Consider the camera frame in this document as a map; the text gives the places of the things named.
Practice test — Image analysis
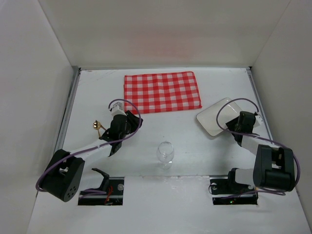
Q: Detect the white rectangular plate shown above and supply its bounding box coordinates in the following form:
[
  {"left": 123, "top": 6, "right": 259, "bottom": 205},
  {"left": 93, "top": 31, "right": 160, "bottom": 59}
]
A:
[{"left": 196, "top": 97, "right": 242, "bottom": 137}]

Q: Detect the red white checkered cloth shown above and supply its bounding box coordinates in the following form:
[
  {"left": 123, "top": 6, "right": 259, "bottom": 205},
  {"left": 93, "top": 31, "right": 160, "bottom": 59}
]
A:
[{"left": 124, "top": 71, "right": 202, "bottom": 114}]

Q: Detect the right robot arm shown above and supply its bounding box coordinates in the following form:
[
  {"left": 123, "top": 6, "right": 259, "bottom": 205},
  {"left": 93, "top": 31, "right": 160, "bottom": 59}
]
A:
[{"left": 226, "top": 111, "right": 295, "bottom": 194}]

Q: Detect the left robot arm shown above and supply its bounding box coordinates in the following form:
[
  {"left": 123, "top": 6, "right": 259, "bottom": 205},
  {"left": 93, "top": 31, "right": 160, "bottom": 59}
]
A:
[{"left": 36, "top": 111, "right": 143, "bottom": 202}]

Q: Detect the gold spoon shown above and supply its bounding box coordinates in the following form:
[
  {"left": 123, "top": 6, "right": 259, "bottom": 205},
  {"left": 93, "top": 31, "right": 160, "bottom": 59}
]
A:
[{"left": 93, "top": 120, "right": 106, "bottom": 137}]

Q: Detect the clear wine glass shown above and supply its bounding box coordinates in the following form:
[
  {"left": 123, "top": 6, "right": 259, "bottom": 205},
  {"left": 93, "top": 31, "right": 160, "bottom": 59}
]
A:
[{"left": 156, "top": 141, "right": 175, "bottom": 170}]

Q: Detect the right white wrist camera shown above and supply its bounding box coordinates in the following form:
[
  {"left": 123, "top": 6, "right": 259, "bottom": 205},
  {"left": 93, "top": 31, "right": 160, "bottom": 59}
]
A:
[{"left": 253, "top": 112, "right": 263, "bottom": 128}]

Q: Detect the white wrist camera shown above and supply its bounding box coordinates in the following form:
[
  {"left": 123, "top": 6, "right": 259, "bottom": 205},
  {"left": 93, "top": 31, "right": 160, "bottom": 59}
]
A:
[
  {"left": 109, "top": 101, "right": 126, "bottom": 117},
  {"left": 253, "top": 112, "right": 263, "bottom": 128}
]

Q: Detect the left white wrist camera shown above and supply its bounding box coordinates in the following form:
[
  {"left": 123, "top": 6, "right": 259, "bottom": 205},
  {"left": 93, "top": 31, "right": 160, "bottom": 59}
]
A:
[{"left": 109, "top": 101, "right": 126, "bottom": 117}]

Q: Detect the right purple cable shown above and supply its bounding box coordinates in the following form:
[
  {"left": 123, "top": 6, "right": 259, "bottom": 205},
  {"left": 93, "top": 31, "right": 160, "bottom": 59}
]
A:
[{"left": 216, "top": 97, "right": 301, "bottom": 196}]

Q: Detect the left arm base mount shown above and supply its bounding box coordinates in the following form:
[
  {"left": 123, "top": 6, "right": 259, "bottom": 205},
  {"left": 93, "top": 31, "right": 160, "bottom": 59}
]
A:
[{"left": 78, "top": 168, "right": 125, "bottom": 206}]

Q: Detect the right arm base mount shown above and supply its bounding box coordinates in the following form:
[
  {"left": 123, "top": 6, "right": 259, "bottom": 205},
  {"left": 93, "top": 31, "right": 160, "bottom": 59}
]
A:
[{"left": 208, "top": 168, "right": 258, "bottom": 205}]

